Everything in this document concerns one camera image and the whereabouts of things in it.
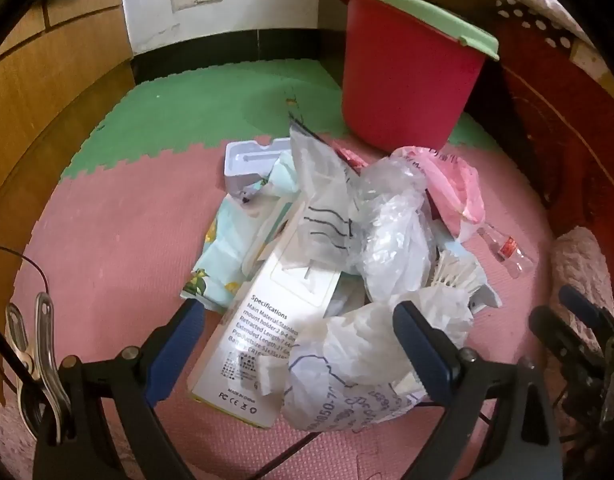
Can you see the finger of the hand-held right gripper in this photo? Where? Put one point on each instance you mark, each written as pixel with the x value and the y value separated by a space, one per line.
pixel 582 305
pixel 557 332

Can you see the pink plastic packet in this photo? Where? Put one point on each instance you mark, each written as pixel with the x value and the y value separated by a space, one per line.
pixel 457 185

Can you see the white plastic tray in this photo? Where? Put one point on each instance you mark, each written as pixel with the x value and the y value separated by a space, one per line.
pixel 247 170

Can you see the metal spring clip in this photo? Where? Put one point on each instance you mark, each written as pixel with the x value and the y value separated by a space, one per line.
pixel 612 380
pixel 42 340

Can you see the floral pale blue packet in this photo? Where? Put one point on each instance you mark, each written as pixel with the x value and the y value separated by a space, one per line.
pixel 222 250

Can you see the white feather shuttlecock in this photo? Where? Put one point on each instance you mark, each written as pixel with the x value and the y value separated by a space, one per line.
pixel 452 275

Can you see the small clear plastic bottle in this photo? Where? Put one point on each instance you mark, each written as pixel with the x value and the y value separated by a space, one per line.
pixel 507 250

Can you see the white printed plastic bag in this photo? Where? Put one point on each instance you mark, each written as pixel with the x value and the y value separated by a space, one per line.
pixel 347 360

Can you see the white printed cardboard box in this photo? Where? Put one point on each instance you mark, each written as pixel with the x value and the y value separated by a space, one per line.
pixel 247 340

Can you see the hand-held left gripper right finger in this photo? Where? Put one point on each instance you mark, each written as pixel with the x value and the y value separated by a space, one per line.
pixel 427 360

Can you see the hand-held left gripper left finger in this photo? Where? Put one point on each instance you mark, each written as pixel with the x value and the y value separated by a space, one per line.
pixel 179 335

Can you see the red blanket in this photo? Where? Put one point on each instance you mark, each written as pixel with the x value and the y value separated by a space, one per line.
pixel 547 125

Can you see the pink foam mat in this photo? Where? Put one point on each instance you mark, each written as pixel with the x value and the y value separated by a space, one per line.
pixel 112 240

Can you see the red bucket with green rim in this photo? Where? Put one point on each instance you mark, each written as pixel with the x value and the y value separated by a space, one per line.
pixel 402 70

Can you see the polka dot cloth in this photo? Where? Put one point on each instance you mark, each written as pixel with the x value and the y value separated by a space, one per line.
pixel 527 15

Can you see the clear bag with black lines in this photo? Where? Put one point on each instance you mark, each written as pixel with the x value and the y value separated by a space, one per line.
pixel 322 200

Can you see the fluffy rug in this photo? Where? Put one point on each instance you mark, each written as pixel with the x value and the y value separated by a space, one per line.
pixel 582 260

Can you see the crumpled clear plastic bag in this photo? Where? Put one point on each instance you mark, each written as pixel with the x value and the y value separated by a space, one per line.
pixel 392 230

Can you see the green foam mat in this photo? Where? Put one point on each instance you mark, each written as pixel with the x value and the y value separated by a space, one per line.
pixel 187 110

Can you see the pink dotted wrapper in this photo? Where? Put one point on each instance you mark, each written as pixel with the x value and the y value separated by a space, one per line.
pixel 349 157

